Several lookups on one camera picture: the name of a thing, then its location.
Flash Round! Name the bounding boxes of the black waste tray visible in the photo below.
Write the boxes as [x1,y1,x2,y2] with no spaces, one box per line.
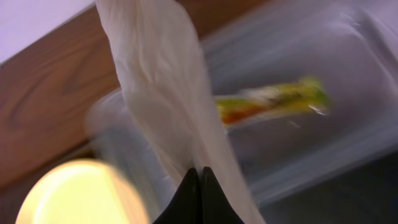
[261,153,397,224]

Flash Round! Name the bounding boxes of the yellow green wrapper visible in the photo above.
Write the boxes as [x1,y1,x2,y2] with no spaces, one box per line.
[215,77,330,129]

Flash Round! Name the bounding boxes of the yellow plate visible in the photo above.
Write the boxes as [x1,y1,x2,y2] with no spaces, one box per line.
[16,159,151,224]

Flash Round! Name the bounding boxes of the clear plastic bin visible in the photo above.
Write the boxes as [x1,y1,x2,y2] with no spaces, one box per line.
[88,1,397,223]

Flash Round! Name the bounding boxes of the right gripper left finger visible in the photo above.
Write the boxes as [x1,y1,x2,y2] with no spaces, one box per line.
[154,168,201,224]

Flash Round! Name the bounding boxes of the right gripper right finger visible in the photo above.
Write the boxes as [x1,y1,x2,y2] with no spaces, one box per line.
[201,167,244,224]

